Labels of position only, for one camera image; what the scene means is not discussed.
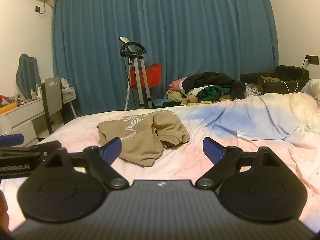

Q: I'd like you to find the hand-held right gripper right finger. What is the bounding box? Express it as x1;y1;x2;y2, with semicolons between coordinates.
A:
195;137;282;190

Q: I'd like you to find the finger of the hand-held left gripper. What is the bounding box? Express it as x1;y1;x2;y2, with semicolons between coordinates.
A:
0;141;62;158
0;134;25;146

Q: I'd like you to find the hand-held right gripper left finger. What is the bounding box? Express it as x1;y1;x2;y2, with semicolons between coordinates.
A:
44;137;129;190

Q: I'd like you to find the tan printed t-shirt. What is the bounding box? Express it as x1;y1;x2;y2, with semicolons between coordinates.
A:
97;110;190;167

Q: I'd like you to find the white desk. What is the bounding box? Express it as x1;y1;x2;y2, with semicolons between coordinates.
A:
0;97;50;145

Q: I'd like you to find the yellow box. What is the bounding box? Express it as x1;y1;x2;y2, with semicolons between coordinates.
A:
0;104;20;116

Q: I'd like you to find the pastel pink blue duvet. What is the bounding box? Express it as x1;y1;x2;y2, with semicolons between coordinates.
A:
0;91;320;233

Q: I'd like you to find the green garment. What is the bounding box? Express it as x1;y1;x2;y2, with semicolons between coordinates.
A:
196;85;232;103

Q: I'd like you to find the grey chair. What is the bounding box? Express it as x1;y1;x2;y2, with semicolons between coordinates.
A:
41;76;64;135

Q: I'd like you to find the pale yellow cloth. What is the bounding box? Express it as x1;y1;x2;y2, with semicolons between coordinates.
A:
166;90;200;105

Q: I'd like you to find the white side table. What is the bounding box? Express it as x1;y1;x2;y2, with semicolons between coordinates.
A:
60;77;78;119

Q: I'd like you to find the wavy blue framed mirror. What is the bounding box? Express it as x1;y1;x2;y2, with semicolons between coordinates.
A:
15;54;42;100

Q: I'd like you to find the dark blue cloth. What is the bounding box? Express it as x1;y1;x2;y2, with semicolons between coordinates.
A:
152;98;181;108

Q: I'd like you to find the white patterned cloth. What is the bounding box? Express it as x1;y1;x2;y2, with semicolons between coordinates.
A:
244;83;261;97

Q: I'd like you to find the black garment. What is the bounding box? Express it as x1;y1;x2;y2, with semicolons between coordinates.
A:
181;72;247;100

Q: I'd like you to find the pink cloth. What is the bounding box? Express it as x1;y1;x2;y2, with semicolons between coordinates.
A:
169;78;188;92

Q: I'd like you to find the red cloth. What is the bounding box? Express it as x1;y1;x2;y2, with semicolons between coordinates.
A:
128;64;163;90

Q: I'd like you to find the cardboard box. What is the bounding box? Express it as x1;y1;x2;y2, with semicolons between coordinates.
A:
257;75;282;93

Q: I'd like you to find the garment steamer stand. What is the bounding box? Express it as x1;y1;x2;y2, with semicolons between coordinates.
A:
119;37;153;110

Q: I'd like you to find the dark sofa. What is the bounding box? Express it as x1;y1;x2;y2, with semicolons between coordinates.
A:
240;65;310;95

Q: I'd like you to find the white pillow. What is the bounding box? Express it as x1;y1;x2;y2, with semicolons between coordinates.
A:
301;79;320;96

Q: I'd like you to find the blue curtain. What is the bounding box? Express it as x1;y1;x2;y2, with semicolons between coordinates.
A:
52;0;279;120

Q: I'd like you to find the white cable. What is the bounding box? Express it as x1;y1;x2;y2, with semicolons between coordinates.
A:
280;79;299;93

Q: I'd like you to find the dark wall socket with cable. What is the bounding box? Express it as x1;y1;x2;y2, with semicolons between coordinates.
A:
34;0;49;15

